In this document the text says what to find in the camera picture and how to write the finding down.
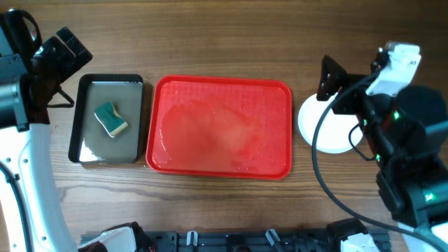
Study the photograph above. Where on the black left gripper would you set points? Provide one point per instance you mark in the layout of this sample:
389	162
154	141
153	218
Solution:
67	54

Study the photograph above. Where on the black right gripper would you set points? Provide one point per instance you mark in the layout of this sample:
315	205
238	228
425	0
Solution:
330	71

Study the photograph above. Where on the white round plate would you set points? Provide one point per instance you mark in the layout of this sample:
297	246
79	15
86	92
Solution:
333	137

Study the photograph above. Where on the green yellow sponge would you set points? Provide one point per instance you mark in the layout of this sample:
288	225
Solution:
110	119

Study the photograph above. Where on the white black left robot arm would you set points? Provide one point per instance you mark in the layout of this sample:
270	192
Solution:
32	72

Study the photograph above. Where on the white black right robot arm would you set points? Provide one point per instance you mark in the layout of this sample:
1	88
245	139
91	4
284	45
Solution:
405	126

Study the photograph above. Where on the black water tray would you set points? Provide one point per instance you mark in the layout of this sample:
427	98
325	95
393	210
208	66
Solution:
90	141

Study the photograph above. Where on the red plastic tray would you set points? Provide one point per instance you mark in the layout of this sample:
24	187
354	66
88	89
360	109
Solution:
226	127

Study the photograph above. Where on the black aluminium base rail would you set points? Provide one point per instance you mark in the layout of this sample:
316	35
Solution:
312	240

